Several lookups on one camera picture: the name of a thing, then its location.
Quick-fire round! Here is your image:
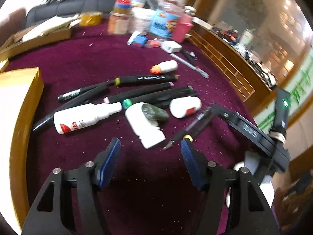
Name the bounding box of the white spray bottle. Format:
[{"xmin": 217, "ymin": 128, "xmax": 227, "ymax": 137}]
[{"xmin": 53, "ymin": 102, "xmax": 122, "ymax": 134}]

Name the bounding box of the black gel pen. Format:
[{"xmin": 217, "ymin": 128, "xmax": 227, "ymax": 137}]
[{"xmin": 163, "ymin": 106, "xmax": 211, "ymax": 150}]

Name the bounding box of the white pill bottle ribbed cap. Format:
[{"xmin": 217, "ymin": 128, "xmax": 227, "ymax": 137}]
[{"xmin": 125, "ymin": 102, "xmax": 165, "ymax": 149}]

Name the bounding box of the white bottle red label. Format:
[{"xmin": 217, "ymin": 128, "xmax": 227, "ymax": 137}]
[{"xmin": 169, "ymin": 97, "xmax": 202, "ymax": 119}]

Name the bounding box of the thin black pen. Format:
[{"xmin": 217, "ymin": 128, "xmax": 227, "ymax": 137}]
[{"xmin": 32, "ymin": 80, "xmax": 115, "ymax": 132}]

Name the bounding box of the green lighter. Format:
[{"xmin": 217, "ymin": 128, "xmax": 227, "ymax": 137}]
[{"xmin": 142, "ymin": 103, "xmax": 169, "ymax": 121}]

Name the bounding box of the black marker green cap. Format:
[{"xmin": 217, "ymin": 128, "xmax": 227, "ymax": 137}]
[{"xmin": 122, "ymin": 86, "xmax": 194, "ymax": 109}]

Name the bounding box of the black marker pink cap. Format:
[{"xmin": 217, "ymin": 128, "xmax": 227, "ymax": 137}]
[{"xmin": 103, "ymin": 82, "xmax": 174, "ymax": 104}]

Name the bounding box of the black marker yellow cap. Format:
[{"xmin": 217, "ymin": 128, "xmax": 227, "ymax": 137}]
[{"xmin": 57, "ymin": 74, "xmax": 178, "ymax": 102}]

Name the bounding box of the white gloved right hand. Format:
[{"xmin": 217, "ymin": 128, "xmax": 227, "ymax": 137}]
[{"xmin": 233, "ymin": 151, "xmax": 275, "ymax": 207}]

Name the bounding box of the wooden sideboard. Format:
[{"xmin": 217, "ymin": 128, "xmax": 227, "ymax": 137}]
[{"xmin": 190, "ymin": 24, "xmax": 275, "ymax": 103}]

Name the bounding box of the white utility knife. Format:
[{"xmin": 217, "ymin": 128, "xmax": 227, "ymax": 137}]
[{"xmin": 170, "ymin": 53, "xmax": 209, "ymax": 79}]

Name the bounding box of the maroon velvet tablecloth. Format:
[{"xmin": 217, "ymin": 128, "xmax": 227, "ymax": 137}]
[{"xmin": 4, "ymin": 16, "xmax": 257, "ymax": 235}]

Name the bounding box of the yellow taped white tray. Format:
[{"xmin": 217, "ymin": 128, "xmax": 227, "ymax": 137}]
[{"xmin": 1, "ymin": 67, "xmax": 43, "ymax": 234}]

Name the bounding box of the small bottle orange cap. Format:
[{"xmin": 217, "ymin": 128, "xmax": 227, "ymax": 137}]
[{"xmin": 150, "ymin": 60, "xmax": 178, "ymax": 74}]

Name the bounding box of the black pen red tip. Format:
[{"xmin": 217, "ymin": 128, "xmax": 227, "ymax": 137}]
[{"xmin": 180, "ymin": 49, "xmax": 196, "ymax": 67}]

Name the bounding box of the white power adapter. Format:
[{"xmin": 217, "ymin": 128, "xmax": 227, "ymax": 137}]
[{"xmin": 160, "ymin": 41, "xmax": 182, "ymax": 54}]

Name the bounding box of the brown cardboard box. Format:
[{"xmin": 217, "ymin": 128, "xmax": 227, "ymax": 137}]
[{"xmin": 1, "ymin": 14, "xmax": 81, "ymax": 61}]

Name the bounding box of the orange toothpick jar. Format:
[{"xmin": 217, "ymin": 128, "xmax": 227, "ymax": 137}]
[{"xmin": 108, "ymin": 0, "xmax": 132, "ymax": 35}]

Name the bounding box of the gold foil packet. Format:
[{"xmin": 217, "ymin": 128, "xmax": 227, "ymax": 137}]
[{"xmin": 79, "ymin": 12, "xmax": 103, "ymax": 27}]

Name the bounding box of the white plastic tub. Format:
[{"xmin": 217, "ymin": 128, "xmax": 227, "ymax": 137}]
[{"xmin": 128, "ymin": 7, "xmax": 156, "ymax": 36}]

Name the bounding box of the maroon armchair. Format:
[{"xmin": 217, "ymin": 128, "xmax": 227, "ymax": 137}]
[{"xmin": 0, "ymin": 7, "xmax": 26, "ymax": 46}]

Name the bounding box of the black leather sofa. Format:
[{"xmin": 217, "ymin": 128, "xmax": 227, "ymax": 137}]
[{"xmin": 24, "ymin": 0, "xmax": 115, "ymax": 28}]

